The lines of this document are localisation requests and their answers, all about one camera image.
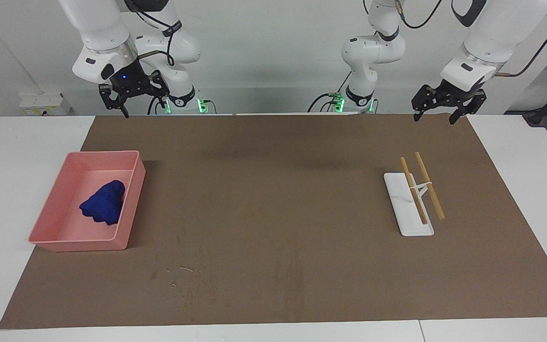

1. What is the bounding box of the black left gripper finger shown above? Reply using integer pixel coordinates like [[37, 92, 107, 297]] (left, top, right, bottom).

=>
[[448, 89, 488, 125], [411, 84, 445, 123]]

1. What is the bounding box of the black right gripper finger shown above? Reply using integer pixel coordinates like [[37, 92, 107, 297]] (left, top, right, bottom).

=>
[[99, 84, 131, 119], [145, 70, 171, 103]]

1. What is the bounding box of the blue towel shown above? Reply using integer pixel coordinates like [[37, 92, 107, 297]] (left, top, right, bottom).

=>
[[79, 179, 126, 227]]

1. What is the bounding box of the wooden rack rod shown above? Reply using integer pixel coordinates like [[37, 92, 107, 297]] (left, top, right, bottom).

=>
[[400, 157, 428, 226], [415, 152, 446, 221]]

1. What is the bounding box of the pink plastic tray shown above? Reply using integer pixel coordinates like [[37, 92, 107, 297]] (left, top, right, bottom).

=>
[[28, 151, 146, 252]]

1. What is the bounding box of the brown table mat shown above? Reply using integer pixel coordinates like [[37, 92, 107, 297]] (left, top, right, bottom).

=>
[[0, 114, 547, 330]]

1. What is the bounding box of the black right arm base cable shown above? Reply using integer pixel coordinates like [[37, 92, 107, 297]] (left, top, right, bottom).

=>
[[148, 95, 170, 115]]

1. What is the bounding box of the black arm base cable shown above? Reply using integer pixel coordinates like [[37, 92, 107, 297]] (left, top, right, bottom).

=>
[[307, 71, 353, 114], [148, 95, 170, 115]]

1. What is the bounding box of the white wall socket box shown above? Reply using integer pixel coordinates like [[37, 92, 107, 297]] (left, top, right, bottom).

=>
[[19, 94, 71, 116]]

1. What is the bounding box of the black left arm shoulder cable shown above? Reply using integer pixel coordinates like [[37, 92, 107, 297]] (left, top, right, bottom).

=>
[[398, 0, 445, 30]]

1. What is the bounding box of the black left arm base cable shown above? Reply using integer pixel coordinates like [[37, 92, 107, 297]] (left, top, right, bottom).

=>
[[307, 71, 353, 114]]

